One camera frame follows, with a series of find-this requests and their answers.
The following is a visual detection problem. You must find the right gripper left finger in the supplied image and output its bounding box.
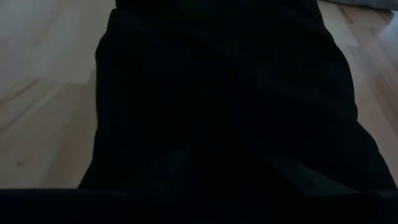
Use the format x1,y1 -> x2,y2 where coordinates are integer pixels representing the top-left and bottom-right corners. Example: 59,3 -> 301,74
127,149 -> 200,224

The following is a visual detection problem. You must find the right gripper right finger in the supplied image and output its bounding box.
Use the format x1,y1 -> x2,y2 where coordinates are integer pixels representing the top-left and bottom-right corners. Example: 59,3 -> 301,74
242,149 -> 359,224

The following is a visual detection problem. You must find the black garment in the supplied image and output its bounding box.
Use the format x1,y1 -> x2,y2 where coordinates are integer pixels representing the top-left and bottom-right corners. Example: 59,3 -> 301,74
77,0 -> 398,195

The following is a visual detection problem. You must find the grey t-shirt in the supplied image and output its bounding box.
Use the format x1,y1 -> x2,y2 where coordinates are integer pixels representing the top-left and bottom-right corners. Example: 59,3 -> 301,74
323,0 -> 398,12

